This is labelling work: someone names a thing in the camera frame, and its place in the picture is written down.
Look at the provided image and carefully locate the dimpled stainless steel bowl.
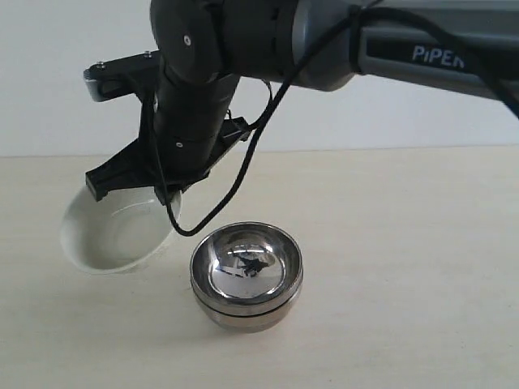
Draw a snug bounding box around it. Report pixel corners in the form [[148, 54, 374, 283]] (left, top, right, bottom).
[[190, 221, 303, 317]]

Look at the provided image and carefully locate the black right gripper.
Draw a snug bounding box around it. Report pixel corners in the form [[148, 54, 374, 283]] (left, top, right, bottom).
[[85, 76, 240, 207]]

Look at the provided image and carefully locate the white ceramic bowl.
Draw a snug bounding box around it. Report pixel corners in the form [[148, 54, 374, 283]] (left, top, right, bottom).
[[60, 186, 174, 275]]

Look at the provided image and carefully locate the black camera cable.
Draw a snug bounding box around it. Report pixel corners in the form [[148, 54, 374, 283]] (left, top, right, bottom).
[[141, 0, 519, 237]]

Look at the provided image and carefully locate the smooth stainless steel bowl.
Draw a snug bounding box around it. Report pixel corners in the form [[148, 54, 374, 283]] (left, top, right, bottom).
[[195, 295, 298, 333]]

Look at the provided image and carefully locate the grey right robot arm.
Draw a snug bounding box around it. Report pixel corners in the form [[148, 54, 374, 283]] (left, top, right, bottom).
[[84, 1, 518, 200]]

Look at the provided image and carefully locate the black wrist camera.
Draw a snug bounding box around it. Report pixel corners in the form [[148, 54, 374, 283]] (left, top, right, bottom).
[[83, 50, 161, 102]]

